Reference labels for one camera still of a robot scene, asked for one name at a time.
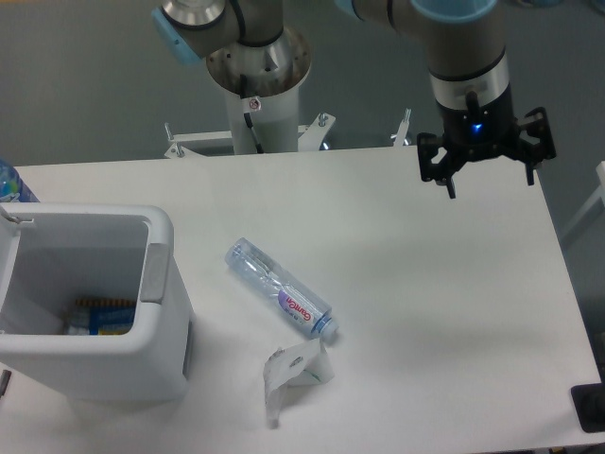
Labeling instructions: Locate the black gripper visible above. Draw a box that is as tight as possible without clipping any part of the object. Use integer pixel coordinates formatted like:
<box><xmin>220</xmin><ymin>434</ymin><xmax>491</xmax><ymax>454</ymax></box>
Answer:
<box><xmin>417</xmin><ymin>85</ymin><xmax>557</xmax><ymax>199</ymax></box>

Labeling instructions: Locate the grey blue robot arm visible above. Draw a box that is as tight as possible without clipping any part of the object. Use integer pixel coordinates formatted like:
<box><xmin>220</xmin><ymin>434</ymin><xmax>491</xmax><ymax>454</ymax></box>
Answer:
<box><xmin>151</xmin><ymin>1</ymin><xmax>556</xmax><ymax>189</ymax></box>

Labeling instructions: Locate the white trash can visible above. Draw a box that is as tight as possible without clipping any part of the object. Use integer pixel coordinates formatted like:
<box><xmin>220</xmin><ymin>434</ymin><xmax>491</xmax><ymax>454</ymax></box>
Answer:
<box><xmin>1</xmin><ymin>202</ymin><xmax>195</xmax><ymax>401</ymax></box>

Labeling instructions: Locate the white furniture leg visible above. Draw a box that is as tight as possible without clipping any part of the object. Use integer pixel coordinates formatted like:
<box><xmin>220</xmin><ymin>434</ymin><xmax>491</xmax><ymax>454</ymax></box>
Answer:
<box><xmin>561</xmin><ymin>162</ymin><xmax>604</xmax><ymax>249</ymax></box>

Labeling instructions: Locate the clear plastic water bottle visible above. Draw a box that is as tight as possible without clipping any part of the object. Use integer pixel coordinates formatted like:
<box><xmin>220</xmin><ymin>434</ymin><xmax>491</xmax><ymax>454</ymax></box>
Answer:
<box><xmin>225</xmin><ymin>237</ymin><xmax>339</xmax><ymax>344</ymax></box>

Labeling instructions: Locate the black device at table edge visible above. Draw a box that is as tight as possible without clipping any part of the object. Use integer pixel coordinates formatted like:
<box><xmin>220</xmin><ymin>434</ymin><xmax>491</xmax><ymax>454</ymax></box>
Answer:
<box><xmin>571</xmin><ymin>383</ymin><xmax>604</xmax><ymax>433</ymax></box>

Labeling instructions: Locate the blue yellow snack packet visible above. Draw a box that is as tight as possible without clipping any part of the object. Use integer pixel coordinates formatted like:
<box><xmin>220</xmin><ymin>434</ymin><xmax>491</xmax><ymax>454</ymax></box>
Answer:
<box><xmin>63</xmin><ymin>299</ymin><xmax>136</xmax><ymax>336</ymax></box>

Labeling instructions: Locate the blue bottle at edge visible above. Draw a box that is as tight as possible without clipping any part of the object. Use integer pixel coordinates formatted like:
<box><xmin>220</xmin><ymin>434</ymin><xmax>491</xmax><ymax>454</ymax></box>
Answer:
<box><xmin>0</xmin><ymin>160</ymin><xmax>40</xmax><ymax>202</ymax></box>

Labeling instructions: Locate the white pedestal base frame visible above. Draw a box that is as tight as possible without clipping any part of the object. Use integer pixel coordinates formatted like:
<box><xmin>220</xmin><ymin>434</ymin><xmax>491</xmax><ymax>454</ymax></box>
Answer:
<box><xmin>163</xmin><ymin>108</ymin><xmax>412</xmax><ymax>160</ymax></box>

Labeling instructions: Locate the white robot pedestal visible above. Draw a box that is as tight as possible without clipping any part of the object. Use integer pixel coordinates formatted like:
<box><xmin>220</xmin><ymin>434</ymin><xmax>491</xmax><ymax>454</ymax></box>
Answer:
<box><xmin>206</xmin><ymin>26</ymin><xmax>311</xmax><ymax>131</ymax></box>

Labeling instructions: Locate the black cable on pedestal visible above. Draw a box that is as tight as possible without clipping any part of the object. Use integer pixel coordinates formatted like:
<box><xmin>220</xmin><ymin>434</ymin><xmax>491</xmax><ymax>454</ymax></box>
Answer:
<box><xmin>238</xmin><ymin>73</ymin><xmax>265</xmax><ymax>155</ymax></box>

